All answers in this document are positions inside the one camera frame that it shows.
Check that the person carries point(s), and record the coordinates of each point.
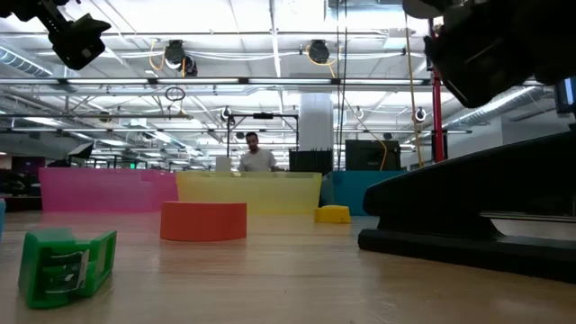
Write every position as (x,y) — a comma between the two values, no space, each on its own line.
(257,159)

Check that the large black crate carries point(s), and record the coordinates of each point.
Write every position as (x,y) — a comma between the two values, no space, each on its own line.
(371,155)

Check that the green staple remover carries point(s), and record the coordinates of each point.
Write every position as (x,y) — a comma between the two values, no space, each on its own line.
(40,256)

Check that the yellow staple remover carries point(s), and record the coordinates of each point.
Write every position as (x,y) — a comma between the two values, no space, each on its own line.
(332,215)

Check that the black background rig frame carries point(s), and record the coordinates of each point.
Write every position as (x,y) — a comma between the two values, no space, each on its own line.
(263,115)

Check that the yellow plastic bin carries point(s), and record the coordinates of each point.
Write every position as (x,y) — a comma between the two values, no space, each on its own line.
(252,189)

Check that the blue plastic bin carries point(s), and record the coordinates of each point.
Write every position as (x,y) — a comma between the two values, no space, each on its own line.
(360,189)

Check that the pink plastic bin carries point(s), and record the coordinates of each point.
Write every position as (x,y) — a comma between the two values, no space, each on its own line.
(103,191)

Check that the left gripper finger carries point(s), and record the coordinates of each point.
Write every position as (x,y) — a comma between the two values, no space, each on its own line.
(78,42)

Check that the orange tape roll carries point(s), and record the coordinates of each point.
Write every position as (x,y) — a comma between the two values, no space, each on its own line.
(202,220)

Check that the computer monitor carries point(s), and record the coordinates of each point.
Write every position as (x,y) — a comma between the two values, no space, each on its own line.
(567,94)

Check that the black stapler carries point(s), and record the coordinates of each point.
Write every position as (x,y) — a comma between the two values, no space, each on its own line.
(450,198)

